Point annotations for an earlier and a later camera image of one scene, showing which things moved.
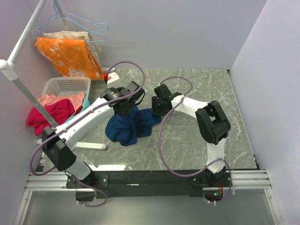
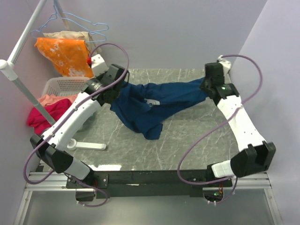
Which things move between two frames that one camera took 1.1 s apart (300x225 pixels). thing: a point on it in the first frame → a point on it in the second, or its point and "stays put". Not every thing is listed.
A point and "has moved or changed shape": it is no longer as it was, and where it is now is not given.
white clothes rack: (7, 69) stays put
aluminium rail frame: (56, 181) stays put
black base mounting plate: (151, 183) stays put
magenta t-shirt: (59, 110) stays put
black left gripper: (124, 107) → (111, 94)
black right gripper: (154, 101) → (202, 86)
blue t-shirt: (126, 129) has moved or changed shape
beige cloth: (79, 35) stays put
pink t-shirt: (76, 98) stays put
